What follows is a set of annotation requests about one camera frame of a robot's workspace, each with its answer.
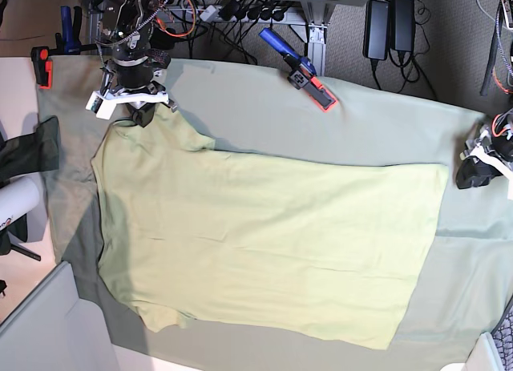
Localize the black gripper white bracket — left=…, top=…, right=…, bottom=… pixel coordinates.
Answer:
left=455, top=110, right=512, bottom=189

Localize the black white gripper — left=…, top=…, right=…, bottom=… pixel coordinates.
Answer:
left=99, top=58, right=177, bottom=127

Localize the light green T-shirt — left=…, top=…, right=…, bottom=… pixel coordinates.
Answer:
left=91, top=107, right=448, bottom=350

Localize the black orange bar clamp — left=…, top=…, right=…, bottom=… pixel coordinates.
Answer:
left=30, top=6, right=97, bottom=90

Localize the dark green cloth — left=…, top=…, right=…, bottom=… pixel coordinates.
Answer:
left=1, top=116, right=59, bottom=182

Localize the grey-green table cloth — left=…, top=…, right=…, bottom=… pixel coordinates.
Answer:
left=38, top=56, right=512, bottom=370

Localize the black power strip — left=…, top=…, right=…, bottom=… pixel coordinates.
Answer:
left=176, top=2, right=289, bottom=23

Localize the blue orange bar clamp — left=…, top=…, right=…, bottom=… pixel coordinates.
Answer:
left=259, top=28, right=338, bottom=112

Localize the patterned grey mat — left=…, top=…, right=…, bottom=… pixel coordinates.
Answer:
left=491, top=300, right=513, bottom=371

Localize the black power adapter pair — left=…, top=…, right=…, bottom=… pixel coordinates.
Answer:
left=362, top=0, right=416, bottom=61

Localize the white grey bin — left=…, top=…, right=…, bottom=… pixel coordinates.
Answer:
left=1, top=262, right=119, bottom=370

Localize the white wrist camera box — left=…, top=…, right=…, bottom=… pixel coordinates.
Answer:
left=86, top=91, right=116, bottom=120

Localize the robot arm with orange wires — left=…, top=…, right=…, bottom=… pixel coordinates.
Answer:
left=95, top=0, right=170, bottom=67

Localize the white cylinder post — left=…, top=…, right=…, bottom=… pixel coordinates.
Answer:
left=0, top=176, right=40, bottom=230

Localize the aluminium frame leg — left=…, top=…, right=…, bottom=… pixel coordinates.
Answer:
left=301, top=0, right=335, bottom=76

